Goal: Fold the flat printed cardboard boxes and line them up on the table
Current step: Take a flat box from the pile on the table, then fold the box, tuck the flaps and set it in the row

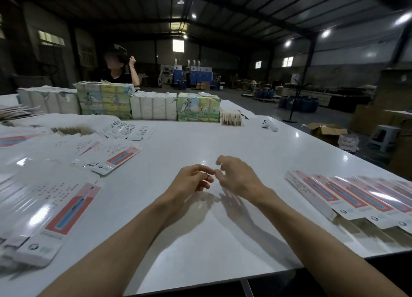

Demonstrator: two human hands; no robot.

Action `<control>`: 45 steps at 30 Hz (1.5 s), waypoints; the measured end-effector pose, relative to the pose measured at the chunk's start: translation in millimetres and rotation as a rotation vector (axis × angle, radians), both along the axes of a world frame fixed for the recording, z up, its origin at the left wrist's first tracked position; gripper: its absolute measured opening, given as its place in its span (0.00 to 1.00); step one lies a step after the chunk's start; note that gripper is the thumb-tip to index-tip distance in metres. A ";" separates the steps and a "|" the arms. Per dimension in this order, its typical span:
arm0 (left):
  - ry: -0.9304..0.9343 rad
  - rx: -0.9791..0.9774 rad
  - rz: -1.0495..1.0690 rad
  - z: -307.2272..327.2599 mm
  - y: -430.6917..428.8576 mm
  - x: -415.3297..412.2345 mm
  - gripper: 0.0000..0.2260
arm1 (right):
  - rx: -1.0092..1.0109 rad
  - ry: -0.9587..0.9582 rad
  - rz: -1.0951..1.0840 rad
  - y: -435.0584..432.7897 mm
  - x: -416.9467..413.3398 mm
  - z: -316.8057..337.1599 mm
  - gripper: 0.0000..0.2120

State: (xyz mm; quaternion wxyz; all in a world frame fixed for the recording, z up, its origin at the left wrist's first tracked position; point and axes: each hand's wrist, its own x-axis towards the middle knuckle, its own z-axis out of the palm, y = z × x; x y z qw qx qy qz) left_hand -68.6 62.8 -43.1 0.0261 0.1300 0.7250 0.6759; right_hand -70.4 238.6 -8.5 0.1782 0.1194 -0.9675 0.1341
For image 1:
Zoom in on pile of carton blanks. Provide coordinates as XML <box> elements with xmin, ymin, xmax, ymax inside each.
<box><xmin>0</xmin><ymin>113</ymin><xmax>155</xmax><ymax>272</ymax></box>

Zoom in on person's right forearm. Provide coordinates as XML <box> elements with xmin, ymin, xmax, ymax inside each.
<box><xmin>254</xmin><ymin>191</ymin><xmax>406</xmax><ymax>297</ymax></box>

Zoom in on person's right hand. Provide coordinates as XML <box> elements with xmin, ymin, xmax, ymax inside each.
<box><xmin>214</xmin><ymin>155</ymin><xmax>274</xmax><ymax>207</ymax></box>

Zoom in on small white object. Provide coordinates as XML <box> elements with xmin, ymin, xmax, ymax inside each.
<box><xmin>261</xmin><ymin>118</ymin><xmax>279</xmax><ymax>132</ymax></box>

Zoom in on blue machine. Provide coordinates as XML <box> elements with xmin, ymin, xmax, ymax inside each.
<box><xmin>173</xmin><ymin>65</ymin><xmax>213</xmax><ymax>87</ymax></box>

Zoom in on white stool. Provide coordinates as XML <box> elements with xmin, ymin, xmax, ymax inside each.
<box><xmin>370</xmin><ymin>125</ymin><xmax>401</xmax><ymax>153</ymax></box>

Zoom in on white plastic bags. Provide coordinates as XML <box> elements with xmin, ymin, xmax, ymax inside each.
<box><xmin>338</xmin><ymin>134</ymin><xmax>360</xmax><ymax>153</ymax></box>

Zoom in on blue bins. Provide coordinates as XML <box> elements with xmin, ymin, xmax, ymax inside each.
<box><xmin>278</xmin><ymin>96</ymin><xmax>319</xmax><ymax>113</ymax></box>

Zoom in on green yellow carton bundle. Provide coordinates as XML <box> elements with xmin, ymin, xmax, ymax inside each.
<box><xmin>74</xmin><ymin>81</ymin><xmax>135</xmax><ymax>119</ymax></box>

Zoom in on pile of grey flat sheets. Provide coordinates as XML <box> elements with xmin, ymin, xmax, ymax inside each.
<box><xmin>0</xmin><ymin>103</ymin><xmax>33</xmax><ymax>121</ymax></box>

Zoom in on black floor stand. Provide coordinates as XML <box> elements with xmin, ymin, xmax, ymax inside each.
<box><xmin>283</xmin><ymin>75</ymin><xmax>316</xmax><ymax>124</ymax></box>

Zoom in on small beige card stack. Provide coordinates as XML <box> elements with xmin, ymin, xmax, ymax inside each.
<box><xmin>220</xmin><ymin>110</ymin><xmax>243</xmax><ymax>126</ymax></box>

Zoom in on person's left hand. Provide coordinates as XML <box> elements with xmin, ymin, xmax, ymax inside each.
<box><xmin>158</xmin><ymin>164</ymin><xmax>216</xmax><ymax>212</ymax></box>

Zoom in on tall cardboard box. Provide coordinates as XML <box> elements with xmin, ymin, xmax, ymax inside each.
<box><xmin>351</xmin><ymin>68</ymin><xmax>412</xmax><ymax>136</ymax></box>

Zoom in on row of white cartons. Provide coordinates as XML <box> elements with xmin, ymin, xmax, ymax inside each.
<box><xmin>17</xmin><ymin>85</ymin><xmax>81</xmax><ymax>115</ymax></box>
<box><xmin>130</xmin><ymin>91</ymin><xmax>178</xmax><ymax>121</ymax></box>

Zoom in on person's left forearm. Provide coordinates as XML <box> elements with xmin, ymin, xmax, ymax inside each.
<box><xmin>39</xmin><ymin>198</ymin><xmax>178</xmax><ymax>297</ymax></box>

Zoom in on open cardboard box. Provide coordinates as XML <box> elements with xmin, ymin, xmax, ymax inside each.
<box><xmin>306</xmin><ymin>122</ymin><xmax>348</xmax><ymax>145</ymax></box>

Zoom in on green printed carton bundle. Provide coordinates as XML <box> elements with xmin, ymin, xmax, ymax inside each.
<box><xmin>177</xmin><ymin>92</ymin><xmax>221</xmax><ymax>122</ymax></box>

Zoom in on grey crate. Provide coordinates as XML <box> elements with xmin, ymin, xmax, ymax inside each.
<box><xmin>14</xmin><ymin>75</ymin><xmax>51</xmax><ymax>88</ymax></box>

